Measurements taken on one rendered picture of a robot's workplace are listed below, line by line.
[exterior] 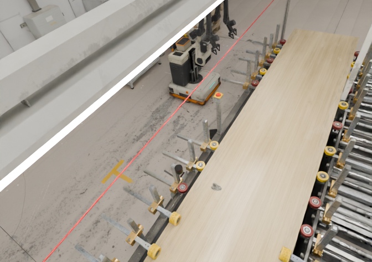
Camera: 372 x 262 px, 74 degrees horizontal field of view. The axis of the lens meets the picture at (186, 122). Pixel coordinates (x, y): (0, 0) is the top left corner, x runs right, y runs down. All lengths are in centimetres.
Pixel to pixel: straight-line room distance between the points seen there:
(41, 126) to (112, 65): 20
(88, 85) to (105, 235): 261
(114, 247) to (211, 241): 141
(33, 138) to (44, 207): 311
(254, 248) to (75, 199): 232
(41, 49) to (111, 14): 17
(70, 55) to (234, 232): 159
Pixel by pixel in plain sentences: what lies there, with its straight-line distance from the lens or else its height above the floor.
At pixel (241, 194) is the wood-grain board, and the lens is 199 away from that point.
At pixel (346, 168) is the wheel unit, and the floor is 115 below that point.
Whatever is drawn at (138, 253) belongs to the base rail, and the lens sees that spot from 213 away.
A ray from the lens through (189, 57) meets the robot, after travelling 379.
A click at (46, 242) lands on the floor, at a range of 338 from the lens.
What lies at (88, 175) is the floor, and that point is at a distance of 359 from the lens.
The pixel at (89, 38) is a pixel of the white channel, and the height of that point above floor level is 244.
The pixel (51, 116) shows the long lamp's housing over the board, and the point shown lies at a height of 236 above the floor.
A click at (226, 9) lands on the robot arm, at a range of 348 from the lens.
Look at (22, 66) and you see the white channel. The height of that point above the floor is 246.
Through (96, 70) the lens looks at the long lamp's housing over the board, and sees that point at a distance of 59.
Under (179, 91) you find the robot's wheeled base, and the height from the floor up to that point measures 20.
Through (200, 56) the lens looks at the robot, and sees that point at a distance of 361.
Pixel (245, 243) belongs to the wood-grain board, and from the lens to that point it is 185.
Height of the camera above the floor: 266
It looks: 45 degrees down
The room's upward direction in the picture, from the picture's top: 10 degrees counter-clockwise
